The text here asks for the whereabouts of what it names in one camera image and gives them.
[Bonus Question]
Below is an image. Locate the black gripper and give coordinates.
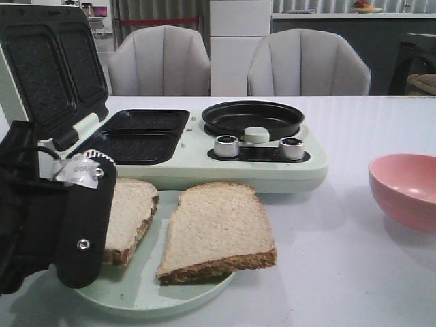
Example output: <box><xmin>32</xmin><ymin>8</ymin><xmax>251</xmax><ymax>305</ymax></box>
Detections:
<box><xmin>1</xmin><ymin>121</ymin><xmax>117</xmax><ymax>294</ymax></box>

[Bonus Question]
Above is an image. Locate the bread slice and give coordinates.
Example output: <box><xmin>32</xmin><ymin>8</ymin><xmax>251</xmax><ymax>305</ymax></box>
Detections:
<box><xmin>102</xmin><ymin>178</ymin><xmax>159</xmax><ymax>267</ymax></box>
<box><xmin>156</xmin><ymin>182</ymin><xmax>277</xmax><ymax>285</ymax></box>

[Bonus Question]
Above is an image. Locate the breakfast maker hinged lid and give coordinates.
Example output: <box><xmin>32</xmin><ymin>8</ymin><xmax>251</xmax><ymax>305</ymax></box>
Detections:
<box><xmin>1</xmin><ymin>4</ymin><xmax>108</xmax><ymax>151</ymax></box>

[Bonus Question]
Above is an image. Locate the black round frying pan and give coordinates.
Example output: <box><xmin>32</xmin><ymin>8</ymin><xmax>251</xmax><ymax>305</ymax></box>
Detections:
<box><xmin>202</xmin><ymin>100</ymin><xmax>305</xmax><ymax>141</ymax></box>

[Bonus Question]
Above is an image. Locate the pink plastic bowl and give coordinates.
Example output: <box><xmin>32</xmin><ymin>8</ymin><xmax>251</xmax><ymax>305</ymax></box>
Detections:
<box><xmin>369</xmin><ymin>153</ymin><xmax>435</xmax><ymax>234</ymax></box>

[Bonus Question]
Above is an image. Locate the mint green breakfast maker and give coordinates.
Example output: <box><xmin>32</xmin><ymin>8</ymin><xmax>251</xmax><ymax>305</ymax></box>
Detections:
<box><xmin>63</xmin><ymin>105</ymin><xmax>328</xmax><ymax>193</ymax></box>

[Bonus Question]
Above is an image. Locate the mint green round plate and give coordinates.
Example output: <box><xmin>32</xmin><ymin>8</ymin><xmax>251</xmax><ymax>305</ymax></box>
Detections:
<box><xmin>60</xmin><ymin>191</ymin><xmax>236</xmax><ymax>317</ymax></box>

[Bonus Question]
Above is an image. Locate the left silver control knob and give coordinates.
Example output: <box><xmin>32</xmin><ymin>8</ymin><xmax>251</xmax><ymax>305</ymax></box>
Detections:
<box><xmin>213</xmin><ymin>135</ymin><xmax>240</xmax><ymax>158</ymax></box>

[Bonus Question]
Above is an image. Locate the silver control knob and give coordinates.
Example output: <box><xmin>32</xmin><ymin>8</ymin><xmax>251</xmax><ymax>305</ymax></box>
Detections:
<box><xmin>278</xmin><ymin>137</ymin><xmax>305</xmax><ymax>161</ymax></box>
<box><xmin>213</xmin><ymin>135</ymin><xmax>240</xmax><ymax>158</ymax></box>

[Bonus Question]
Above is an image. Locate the left grey upholstered chair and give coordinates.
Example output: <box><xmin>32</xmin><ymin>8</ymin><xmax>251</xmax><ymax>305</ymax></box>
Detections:
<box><xmin>108</xmin><ymin>25</ymin><xmax>211</xmax><ymax>96</ymax></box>

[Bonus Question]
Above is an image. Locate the grey upholstered chair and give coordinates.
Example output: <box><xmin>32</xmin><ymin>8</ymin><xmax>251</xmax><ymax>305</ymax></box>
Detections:
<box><xmin>108</xmin><ymin>25</ymin><xmax>211</xmax><ymax>96</ymax></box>
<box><xmin>247</xmin><ymin>28</ymin><xmax>371</xmax><ymax>96</ymax></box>

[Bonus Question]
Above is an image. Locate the red barrier belt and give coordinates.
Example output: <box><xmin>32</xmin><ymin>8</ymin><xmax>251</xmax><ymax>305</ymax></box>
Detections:
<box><xmin>119</xmin><ymin>17</ymin><xmax>200</xmax><ymax>26</ymax></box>

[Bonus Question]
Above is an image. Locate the right silver control knob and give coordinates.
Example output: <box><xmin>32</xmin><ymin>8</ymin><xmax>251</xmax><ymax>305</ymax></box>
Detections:
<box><xmin>278</xmin><ymin>137</ymin><xmax>305</xmax><ymax>161</ymax></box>

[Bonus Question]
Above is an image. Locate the white refrigerator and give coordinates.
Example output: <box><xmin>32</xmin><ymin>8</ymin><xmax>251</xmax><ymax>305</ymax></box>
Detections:
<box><xmin>209</xmin><ymin>1</ymin><xmax>273</xmax><ymax>96</ymax></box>

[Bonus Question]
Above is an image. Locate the right grey upholstered chair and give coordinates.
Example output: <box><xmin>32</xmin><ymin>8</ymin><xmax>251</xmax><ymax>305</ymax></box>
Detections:
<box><xmin>247</xmin><ymin>28</ymin><xmax>371</xmax><ymax>96</ymax></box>

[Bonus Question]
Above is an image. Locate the dark kitchen counter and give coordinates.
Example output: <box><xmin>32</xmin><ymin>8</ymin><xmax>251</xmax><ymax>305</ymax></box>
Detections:
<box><xmin>272</xmin><ymin>13</ymin><xmax>435</xmax><ymax>95</ymax></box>

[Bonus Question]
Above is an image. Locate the fruit plate on counter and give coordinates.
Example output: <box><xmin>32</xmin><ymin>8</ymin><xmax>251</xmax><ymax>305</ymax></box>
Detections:
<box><xmin>352</xmin><ymin>0</ymin><xmax>383</xmax><ymax>14</ymax></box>

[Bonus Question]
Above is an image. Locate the beige cushion seat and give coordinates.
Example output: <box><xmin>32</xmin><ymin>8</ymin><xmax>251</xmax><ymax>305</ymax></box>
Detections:
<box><xmin>407</xmin><ymin>73</ymin><xmax>436</xmax><ymax>95</ymax></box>

